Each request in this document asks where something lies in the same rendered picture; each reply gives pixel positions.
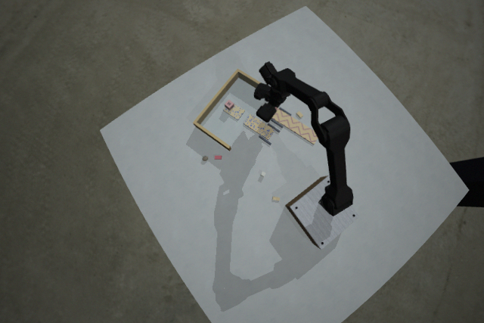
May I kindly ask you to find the tan strip with blue dots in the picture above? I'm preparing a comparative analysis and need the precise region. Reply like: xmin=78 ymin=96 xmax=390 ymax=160
xmin=247 ymin=116 xmax=275 ymax=140

